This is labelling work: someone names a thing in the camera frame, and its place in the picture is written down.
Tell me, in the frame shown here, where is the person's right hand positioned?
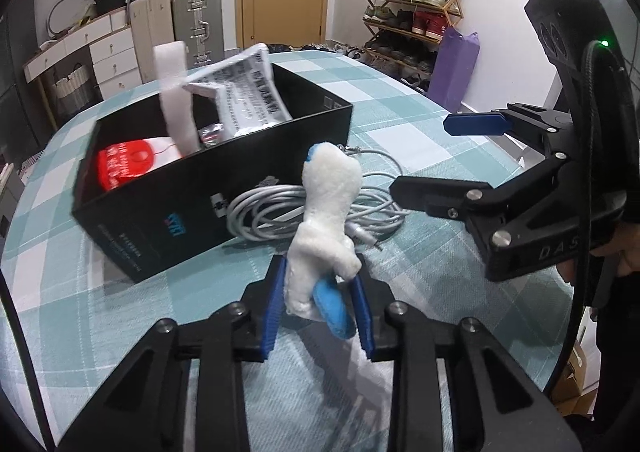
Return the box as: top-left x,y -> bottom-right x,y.
611,218 -> 640,279

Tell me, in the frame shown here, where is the grey cable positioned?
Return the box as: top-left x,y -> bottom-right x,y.
222,145 -> 416,253

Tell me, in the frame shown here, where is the white cloth strip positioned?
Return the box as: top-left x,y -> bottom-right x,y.
151,42 -> 200,156

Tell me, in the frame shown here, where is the silver suitcase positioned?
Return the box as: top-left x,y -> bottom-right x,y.
171,0 -> 223,67

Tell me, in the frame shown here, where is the grey printed packet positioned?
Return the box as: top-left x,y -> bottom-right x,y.
182,43 -> 293,140

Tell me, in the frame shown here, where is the woven laundry basket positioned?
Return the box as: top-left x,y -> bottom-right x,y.
47,63 -> 98,121

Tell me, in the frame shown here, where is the small cardboard box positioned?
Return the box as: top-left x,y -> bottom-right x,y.
550,342 -> 601,404

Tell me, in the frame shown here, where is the black cardboard box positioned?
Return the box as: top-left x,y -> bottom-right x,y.
71,61 -> 354,284

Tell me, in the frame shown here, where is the purple bag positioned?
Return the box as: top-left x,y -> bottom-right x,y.
427,26 -> 481,113

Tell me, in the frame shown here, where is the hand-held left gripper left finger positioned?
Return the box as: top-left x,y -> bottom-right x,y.
52,255 -> 288,452

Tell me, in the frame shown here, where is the white and blue plush toy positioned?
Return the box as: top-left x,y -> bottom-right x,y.
282,142 -> 363,340

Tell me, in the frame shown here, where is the white dresser desk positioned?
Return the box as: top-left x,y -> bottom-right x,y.
22,10 -> 144,106

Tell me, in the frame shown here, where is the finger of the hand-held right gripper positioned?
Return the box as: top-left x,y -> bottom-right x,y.
442,102 -> 574,154
390,155 -> 577,249

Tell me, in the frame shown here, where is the beige suitcase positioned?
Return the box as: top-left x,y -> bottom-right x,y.
127,0 -> 176,83

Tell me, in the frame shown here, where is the teal checked tablecloth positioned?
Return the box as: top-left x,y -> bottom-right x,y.
0,50 -> 576,452

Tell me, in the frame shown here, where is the red and white packet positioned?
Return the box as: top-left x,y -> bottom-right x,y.
96,136 -> 183,192

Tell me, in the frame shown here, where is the metal oval frame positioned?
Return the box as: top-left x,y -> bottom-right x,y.
45,0 -> 101,39

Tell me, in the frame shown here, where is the pile of shoes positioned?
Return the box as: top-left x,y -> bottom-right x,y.
265,40 -> 371,64

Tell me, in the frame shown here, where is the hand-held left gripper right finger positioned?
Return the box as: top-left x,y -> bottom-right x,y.
350,265 -> 583,452

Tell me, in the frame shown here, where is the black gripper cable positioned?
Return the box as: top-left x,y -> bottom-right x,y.
542,40 -> 618,398

